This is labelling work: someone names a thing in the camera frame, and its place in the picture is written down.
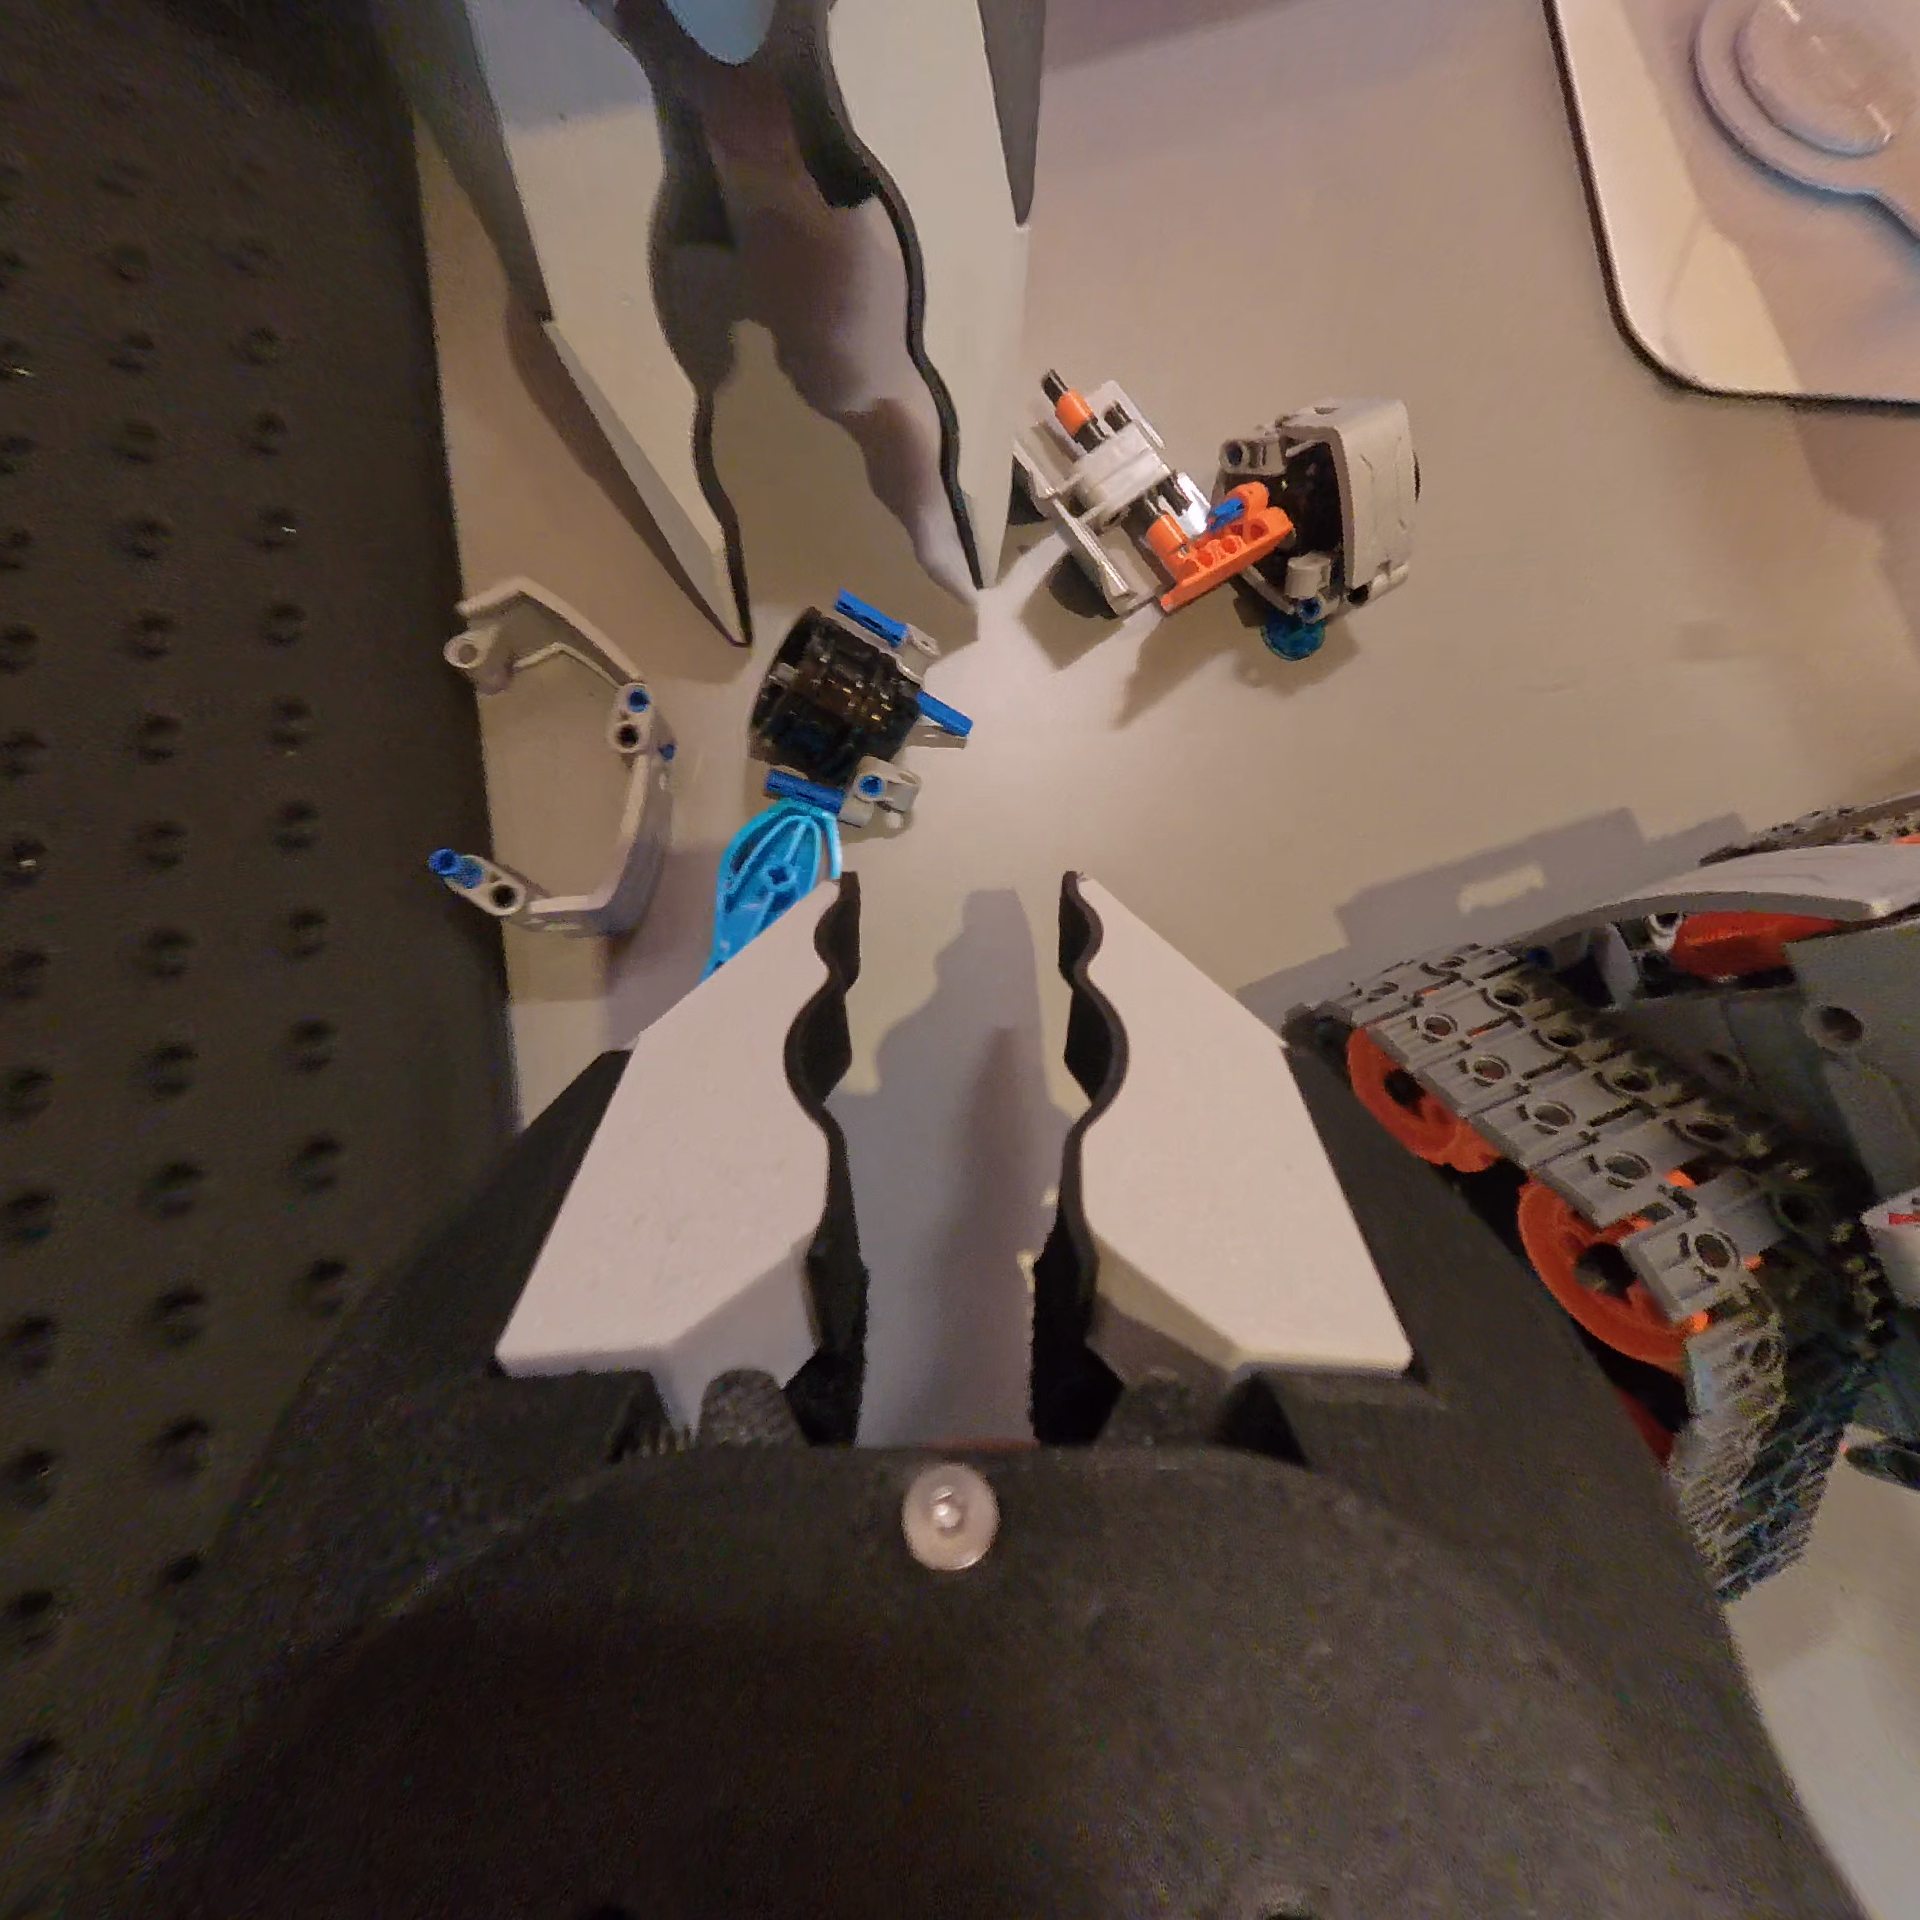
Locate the black wheel brick assembly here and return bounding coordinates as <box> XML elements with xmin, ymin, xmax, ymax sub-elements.
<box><xmin>746</xmin><ymin>589</ymin><xmax>973</xmax><ymax>829</ymax></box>

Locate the grey orange brick assembly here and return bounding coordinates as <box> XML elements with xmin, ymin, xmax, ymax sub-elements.
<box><xmin>1013</xmin><ymin>369</ymin><xmax>1420</xmax><ymax>664</ymax></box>

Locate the grey curved panel brick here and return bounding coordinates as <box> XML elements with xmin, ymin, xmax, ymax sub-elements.
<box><xmin>428</xmin><ymin>576</ymin><xmax>680</xmax><ymax>940</ymax></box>

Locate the grey orange tracked toy robot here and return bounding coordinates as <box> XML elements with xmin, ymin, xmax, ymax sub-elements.
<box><xmin>1281</xmin><ymin>796</ymin><xmax>1920</xmax><ymax>1607</ymax></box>

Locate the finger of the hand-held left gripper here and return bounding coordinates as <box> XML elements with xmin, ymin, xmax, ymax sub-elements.
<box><xmin>372</xmin><ymin>0</ymin><xmax>754</xmax><ymax>650</ymax></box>
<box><xmin>830</xmin><ymin>0</ymin><xmax>1047</xmax><ymax>592</ymax></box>

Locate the blue brick separator tool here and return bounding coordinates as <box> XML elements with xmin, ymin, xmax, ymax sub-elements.
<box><xmin>696</xmin><ymin>803</ymin><xmax>845</xmax><ymax>986</ymax></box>

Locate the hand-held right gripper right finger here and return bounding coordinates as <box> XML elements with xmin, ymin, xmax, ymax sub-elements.
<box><xmin>1054</xmin><ymin>872</ymin><xmax>1414</xmax><ymax>1408</ymax></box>

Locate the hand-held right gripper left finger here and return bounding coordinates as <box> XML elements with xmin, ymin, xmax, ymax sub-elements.
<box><xmin>496</xmin><ymin>874</ymin><xmax>863</xmax><ymax>1432</ymax></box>

